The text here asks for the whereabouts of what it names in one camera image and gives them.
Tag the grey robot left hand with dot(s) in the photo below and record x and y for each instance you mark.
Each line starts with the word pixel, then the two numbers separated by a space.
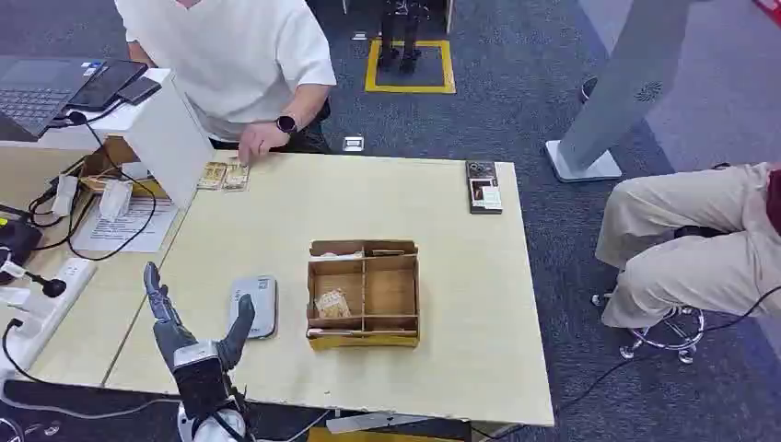
pixel 168 332

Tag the silver black robot left arm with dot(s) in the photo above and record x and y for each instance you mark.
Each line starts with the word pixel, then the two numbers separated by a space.
pixel 204 393

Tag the printed white paper sheet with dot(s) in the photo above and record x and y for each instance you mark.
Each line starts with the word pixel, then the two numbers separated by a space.
pixel 125 229

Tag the white power strip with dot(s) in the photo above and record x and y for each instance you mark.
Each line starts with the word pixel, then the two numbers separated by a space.
pixel 46 308

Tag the black power plug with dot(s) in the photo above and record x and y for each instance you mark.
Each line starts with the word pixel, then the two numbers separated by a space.
pixel 52 287

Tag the printed card in plastic sleeve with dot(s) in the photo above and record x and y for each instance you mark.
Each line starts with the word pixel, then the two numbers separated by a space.
pixel 332 304

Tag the black desk device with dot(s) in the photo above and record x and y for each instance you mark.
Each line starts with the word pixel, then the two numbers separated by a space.
pixel 15 244

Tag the pale card lying flat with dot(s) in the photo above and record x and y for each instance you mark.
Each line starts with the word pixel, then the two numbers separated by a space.
pixel 334 255

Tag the white desk riser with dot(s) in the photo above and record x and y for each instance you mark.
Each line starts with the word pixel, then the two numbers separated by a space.
pixel 165 134

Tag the person's hand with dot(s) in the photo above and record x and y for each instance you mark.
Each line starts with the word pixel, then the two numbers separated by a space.
pixel 259 141

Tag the wooden card box with compartments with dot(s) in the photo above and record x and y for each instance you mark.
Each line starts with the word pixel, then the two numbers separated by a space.
pixel 390 293

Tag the black wrist watch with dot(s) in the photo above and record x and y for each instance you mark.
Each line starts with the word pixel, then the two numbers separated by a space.
pixel 286 124

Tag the black smartphone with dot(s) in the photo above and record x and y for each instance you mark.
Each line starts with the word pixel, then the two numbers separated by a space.
pixel 139 90

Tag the black tablet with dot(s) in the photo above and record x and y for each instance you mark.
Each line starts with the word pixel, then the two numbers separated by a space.
pixel 107 83

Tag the silver floor socket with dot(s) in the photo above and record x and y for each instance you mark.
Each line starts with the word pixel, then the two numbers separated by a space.
pixel 353 144

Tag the dark grey laptop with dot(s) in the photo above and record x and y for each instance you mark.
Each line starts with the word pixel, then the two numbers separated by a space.
pixel 33 91

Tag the person at the desk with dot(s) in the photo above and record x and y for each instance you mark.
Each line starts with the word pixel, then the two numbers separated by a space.
pixel 226 55

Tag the yellow floor tape square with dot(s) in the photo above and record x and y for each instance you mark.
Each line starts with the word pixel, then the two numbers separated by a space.
pixel 410 85

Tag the black printed card pack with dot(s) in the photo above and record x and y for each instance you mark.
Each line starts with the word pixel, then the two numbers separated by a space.
pixel 484 187

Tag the black robot legs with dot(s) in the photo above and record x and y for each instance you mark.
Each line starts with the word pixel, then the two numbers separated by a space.
pixel 399 36

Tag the chrome swivel stool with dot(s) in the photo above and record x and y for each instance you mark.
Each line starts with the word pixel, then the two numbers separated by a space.
pixel 665 335

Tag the grey pillar with white base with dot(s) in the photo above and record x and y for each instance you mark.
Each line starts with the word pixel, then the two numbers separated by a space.
pixel 628 85

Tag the seated person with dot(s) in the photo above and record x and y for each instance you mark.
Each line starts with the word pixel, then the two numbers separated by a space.
pixel 689 244

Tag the red object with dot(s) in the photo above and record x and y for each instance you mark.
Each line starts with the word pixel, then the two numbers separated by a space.
pixel 770 8

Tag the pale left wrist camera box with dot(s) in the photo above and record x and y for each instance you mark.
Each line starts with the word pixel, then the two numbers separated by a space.
pixel 196 357

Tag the metal bracket under desk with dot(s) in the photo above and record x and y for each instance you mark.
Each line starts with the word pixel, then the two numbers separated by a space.
pixel 372 421

